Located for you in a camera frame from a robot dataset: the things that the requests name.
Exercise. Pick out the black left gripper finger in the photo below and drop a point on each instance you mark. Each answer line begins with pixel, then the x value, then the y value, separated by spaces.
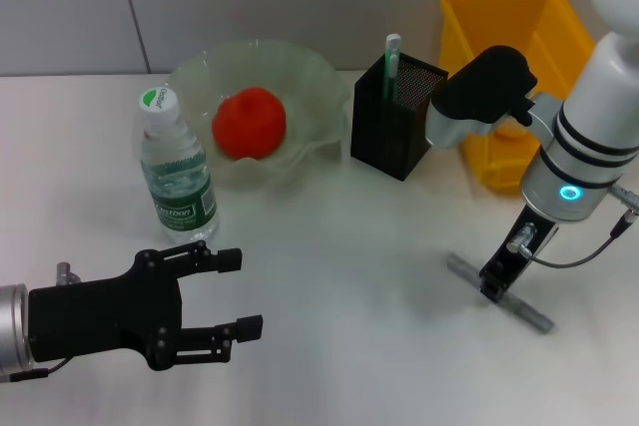
pixel 249 328
pixel 230 260

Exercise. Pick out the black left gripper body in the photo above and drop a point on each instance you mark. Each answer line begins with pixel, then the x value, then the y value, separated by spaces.
pixel 100 316

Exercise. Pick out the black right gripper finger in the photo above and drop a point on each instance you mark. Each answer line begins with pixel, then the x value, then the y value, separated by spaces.
pixel 491 290

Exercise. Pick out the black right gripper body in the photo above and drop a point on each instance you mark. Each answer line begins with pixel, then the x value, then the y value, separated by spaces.
pixel 514 251

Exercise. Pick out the grey marker pen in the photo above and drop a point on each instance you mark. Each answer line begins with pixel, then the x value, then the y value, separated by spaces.
pixel 529 313

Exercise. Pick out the clear green-label water bottle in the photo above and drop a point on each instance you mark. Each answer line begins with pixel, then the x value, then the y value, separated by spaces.
pixel 180 181

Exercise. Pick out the orange fruit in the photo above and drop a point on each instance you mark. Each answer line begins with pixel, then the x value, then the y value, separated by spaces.
pixel 249 122

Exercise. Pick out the mint green utility knife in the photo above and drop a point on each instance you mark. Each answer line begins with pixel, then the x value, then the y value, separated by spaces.
pixel 392 62

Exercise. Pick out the black mesh pen holder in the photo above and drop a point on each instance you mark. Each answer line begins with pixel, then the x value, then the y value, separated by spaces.
pixel 384 146

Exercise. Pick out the pale green wavy glass plate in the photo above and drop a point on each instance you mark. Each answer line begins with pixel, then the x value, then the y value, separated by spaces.
pixel 299 77

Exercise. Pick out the yellow plastic bin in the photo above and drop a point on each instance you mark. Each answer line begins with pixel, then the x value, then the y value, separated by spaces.
pixel 474 32

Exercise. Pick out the right wrist camera housing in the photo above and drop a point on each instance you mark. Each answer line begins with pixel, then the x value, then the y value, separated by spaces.
pixel 479 92

